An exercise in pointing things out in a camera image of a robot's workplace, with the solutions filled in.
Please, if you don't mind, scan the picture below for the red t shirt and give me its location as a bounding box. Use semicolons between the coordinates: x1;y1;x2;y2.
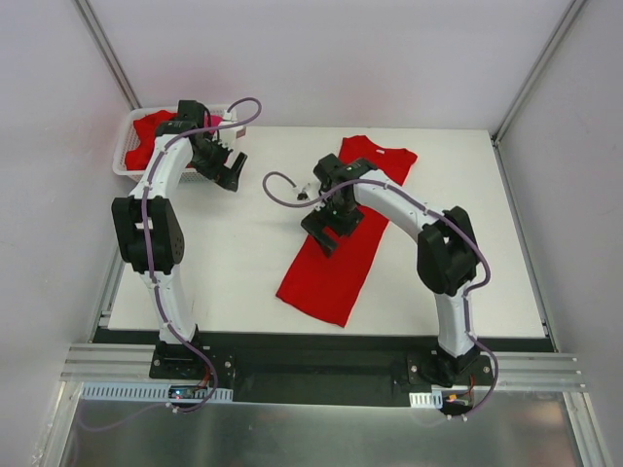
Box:
276;135;418;328
125;110;176;170

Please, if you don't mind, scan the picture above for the white plastic basket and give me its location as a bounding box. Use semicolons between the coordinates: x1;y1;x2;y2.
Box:
112;104;239;182

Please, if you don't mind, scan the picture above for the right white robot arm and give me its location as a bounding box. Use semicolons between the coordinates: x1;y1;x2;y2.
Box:
301;154;482;387

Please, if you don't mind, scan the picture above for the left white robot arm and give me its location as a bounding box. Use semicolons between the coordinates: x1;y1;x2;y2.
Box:
111;100;247;378

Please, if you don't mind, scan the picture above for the pink t shirt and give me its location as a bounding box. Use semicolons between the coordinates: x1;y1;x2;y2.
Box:
203;113;224;127

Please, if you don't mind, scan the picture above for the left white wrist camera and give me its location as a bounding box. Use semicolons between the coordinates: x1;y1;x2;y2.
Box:
218;110;246;146

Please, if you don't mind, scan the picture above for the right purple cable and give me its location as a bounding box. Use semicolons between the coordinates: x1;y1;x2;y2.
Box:
262;170;500;427

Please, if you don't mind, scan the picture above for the purple cable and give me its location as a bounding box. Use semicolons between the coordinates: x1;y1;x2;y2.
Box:
77;98;264;432
262;170;500;427

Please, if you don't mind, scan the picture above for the left aluminium frame post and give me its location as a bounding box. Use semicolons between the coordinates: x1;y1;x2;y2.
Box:
72;0;142;110

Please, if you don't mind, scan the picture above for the aluminium frame post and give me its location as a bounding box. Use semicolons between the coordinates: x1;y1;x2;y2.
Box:
491;0;589;147
72;0;142;110

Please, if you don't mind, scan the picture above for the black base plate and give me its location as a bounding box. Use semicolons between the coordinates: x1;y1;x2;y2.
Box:
92;328;494;405

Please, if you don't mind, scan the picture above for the right white cable duct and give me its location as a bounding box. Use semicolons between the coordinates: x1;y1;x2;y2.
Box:
409;391;443;410

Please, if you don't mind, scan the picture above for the white cable duct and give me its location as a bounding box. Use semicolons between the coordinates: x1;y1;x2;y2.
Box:
409;391;443;410
82;382;211;405

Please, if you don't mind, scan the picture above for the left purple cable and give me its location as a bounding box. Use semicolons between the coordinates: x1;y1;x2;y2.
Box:
77;98;264;432

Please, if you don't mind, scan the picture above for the left white cable duct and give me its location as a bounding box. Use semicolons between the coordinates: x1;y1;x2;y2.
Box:
82;382;211;405

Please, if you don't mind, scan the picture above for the right aluminium frame post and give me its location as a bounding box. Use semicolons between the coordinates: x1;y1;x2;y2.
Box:
491;0;589;147

